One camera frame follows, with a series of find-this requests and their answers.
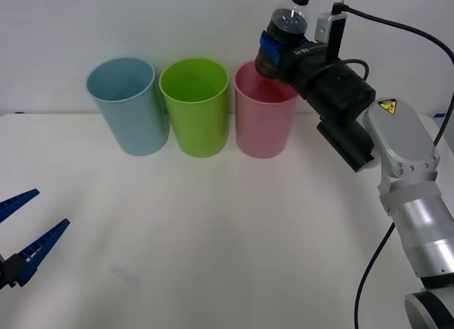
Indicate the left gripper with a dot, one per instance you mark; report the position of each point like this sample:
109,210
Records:
3,272

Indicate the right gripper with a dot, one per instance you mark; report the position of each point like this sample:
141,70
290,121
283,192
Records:
305,65

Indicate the clear bottle with black cap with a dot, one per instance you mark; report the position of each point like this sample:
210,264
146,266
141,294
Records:
287,26

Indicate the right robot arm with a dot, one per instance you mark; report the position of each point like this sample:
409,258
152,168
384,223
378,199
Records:
401,137

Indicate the pink plastic bin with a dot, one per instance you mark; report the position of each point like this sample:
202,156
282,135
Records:
262,130

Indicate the green plastic bin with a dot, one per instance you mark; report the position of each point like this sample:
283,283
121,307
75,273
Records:
198,130

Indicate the pale blue plastic bin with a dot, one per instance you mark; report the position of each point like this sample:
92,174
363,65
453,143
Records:
138,130

